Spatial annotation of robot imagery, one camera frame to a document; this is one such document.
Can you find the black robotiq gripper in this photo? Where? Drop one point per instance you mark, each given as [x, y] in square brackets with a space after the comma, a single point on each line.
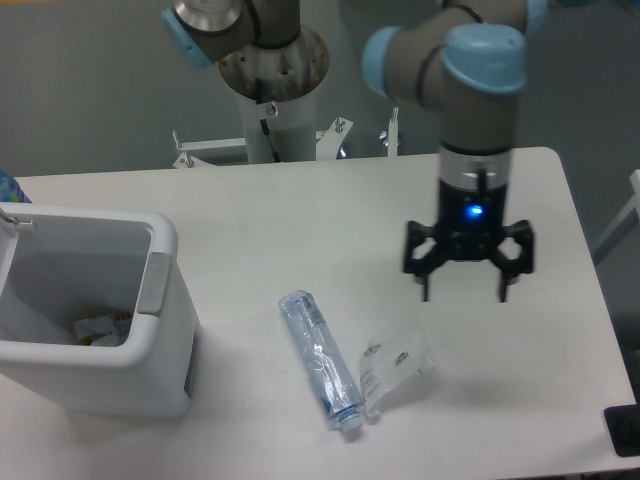
[469, 227]

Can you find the white push-lid trash can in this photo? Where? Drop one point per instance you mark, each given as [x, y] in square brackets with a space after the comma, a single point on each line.
[63, 264]

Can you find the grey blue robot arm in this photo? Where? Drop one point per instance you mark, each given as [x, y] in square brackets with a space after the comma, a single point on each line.
[467, 64]

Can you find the trash inside can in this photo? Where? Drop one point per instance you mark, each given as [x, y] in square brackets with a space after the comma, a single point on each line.
[109, 330]

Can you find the clear plastic bag with screws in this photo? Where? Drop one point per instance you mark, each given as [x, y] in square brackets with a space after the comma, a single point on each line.
[391, 359]

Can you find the crushed clear plastic bottle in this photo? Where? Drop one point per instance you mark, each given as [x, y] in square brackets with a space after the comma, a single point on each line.
[328, 373]

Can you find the black clamp at table edge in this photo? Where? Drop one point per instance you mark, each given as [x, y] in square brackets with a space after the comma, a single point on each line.
[623, 426]

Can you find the blue patterned object at left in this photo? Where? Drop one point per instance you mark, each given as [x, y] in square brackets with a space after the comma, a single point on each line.
[10, 190]

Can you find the white frame at right edge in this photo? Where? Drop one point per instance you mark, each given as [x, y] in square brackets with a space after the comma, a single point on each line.
[620, 226]

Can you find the white metal base frame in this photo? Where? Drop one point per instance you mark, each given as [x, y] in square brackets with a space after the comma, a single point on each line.
[268, 145]

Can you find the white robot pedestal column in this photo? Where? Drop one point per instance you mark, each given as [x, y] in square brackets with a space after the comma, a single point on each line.
[278, 84]

